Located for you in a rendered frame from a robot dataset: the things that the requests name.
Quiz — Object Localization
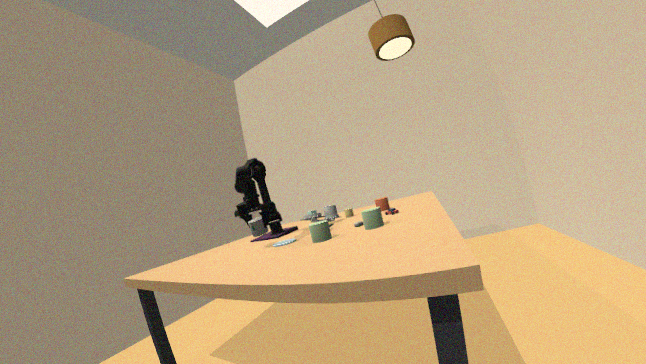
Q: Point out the orange-brown cylinder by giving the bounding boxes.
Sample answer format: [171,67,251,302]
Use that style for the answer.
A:
[374,197,390,211]

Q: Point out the green cylinder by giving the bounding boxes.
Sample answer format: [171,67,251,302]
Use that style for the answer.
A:
[308,220,332,243]
[361,207,384,230]

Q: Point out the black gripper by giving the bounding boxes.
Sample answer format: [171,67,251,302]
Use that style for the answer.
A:
[234,192,276,228]

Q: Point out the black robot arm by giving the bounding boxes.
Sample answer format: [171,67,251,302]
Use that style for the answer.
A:
[235,158,285,235]

